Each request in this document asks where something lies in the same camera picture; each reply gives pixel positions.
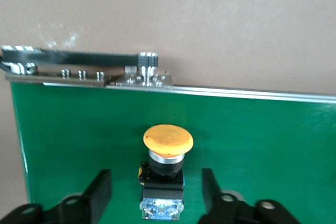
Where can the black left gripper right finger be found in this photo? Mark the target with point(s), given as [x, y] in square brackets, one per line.
[228, 211]

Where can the yellow mushroom push button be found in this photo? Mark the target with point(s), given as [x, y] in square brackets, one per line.
[168, 140]

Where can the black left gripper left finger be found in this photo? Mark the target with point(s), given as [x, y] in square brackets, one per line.
[86, 208]

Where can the green conveyor belt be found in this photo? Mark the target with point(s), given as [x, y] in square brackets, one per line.
[78, 129]

